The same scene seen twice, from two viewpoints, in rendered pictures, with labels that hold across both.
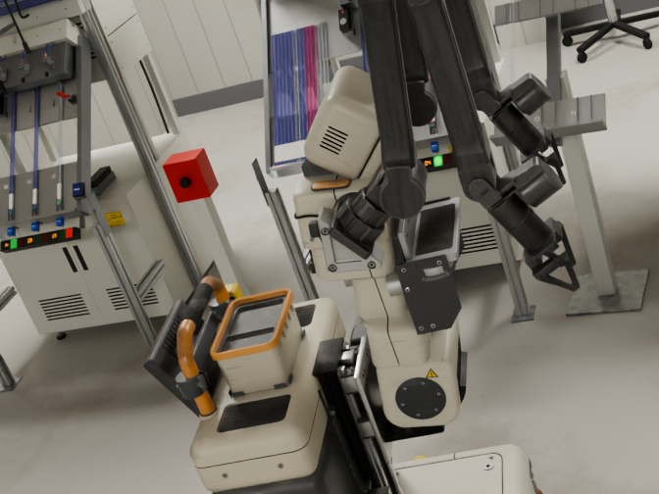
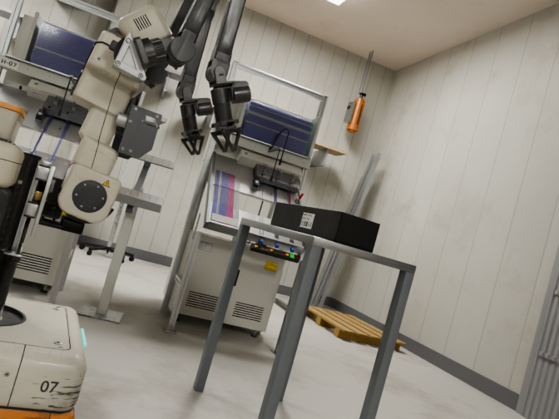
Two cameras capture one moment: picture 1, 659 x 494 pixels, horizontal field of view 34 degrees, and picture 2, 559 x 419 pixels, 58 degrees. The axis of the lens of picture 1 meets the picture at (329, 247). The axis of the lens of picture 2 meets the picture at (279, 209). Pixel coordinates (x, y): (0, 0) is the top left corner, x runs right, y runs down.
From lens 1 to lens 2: 1.34 m
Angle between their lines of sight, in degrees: 48
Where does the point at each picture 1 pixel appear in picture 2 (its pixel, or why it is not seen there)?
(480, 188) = (220, 71)
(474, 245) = (32, 266)
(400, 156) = (193, 31)
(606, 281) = (105, 305)
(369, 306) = (91, 128)
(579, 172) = (124, 239)
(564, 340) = not seen: hidden behind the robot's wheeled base
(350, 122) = (156, 20)
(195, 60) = not seen: outside the picture
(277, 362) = (12, 123)
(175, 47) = not seen: outside the picture
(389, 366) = (85, 165)
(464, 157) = (221, 52)
